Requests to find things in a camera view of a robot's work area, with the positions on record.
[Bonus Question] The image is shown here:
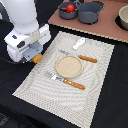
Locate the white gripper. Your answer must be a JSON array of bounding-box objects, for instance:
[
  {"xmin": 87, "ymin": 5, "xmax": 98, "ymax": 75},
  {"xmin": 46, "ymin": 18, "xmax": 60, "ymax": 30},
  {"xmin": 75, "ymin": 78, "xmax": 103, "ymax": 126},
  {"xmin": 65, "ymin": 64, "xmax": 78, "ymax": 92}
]
[{"xmin": 4, "ymin": 24, "xmax": 51, "ymax": 63}]

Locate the red toy tomato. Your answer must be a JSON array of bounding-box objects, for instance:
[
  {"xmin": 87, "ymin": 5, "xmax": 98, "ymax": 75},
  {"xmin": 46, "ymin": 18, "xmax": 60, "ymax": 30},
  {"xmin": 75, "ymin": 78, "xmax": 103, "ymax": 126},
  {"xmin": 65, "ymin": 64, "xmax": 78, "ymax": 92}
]
[{"xmin": 66, "ymin": 4, "xmax": 75, "ymax": 13}]

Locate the yellow toy bread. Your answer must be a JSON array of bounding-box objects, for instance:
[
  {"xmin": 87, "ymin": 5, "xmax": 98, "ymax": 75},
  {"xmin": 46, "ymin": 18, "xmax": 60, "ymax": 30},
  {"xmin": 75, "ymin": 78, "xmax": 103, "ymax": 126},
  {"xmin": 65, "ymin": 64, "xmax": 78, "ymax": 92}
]
[{"xmin": 32, "ymin": 53, "xmax": 43, "ymax": 64}]

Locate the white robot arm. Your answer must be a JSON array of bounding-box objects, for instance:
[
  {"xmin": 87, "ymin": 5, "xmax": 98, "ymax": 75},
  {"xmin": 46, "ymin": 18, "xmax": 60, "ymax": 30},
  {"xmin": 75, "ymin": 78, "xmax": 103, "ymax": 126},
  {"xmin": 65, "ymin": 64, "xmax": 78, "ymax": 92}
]
[{"xmin": 0, "ymin": 0, "xmax": 51, "ymax": 63}]

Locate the beige round plate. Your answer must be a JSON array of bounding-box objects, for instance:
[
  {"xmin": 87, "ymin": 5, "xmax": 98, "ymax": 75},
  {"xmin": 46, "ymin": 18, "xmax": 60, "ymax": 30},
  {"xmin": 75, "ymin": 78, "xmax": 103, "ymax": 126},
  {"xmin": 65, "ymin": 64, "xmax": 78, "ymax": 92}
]
[{"xmin": 55, "ymin": 55, "xmax": 83, "ymax": 78}]

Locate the small grey pot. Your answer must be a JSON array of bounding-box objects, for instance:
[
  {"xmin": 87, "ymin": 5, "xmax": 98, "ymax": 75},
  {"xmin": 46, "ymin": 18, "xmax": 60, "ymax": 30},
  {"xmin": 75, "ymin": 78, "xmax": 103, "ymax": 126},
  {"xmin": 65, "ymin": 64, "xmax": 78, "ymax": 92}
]
[{"xmin": 58, "ymin": 2, "xmax": 77, "ymax": 20}]

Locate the woven grey placemat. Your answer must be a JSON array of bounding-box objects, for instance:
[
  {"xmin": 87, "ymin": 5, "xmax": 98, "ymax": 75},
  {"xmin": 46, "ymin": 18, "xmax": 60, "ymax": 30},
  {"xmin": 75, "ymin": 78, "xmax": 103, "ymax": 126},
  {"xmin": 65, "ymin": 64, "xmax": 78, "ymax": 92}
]
[{"xmin": 13, "ymin": 32, "xmax": 114, "ymax": 128}]

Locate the large grey pot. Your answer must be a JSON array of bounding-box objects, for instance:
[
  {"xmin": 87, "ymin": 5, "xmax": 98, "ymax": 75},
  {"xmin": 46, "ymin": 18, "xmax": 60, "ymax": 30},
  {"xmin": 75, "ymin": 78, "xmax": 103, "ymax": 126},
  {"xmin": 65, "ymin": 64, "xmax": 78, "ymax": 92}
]
[{"xmin": 78, "ymin": 1, "xmax": 105, "ymax": 24}]

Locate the beige bowl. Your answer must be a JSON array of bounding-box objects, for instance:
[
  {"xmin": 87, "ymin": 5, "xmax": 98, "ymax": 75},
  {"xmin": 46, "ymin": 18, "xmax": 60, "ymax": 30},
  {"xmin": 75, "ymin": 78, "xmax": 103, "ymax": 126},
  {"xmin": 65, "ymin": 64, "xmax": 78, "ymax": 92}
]
[{"xmin": 119, "ymin": 5, "xmax": 128, "ymax": 30}]

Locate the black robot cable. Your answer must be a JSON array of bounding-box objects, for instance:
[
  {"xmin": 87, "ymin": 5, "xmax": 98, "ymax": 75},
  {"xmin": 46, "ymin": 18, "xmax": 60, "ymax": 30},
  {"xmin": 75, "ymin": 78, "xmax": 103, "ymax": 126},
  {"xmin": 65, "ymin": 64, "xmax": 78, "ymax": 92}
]
[{"xmin": 0, "ymin": 55, "xmax": 18, "ymax": 66}]

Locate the wooden handled fork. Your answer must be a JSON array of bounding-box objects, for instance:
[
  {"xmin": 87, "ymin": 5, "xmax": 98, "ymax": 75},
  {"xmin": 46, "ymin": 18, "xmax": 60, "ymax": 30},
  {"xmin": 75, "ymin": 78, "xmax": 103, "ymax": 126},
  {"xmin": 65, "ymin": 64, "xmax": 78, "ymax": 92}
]
[{"xmin": 44, "ymin": 71, "xmax": 85, "ymax": 90}]

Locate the wooden handled knife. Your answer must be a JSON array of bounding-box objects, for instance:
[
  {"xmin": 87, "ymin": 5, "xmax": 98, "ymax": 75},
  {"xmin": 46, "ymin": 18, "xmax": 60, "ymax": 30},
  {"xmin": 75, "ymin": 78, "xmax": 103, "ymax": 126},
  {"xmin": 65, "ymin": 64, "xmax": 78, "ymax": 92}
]
[{"xmin": 58, "ymin": 50, "xmax": 97, "ymax": 63}]

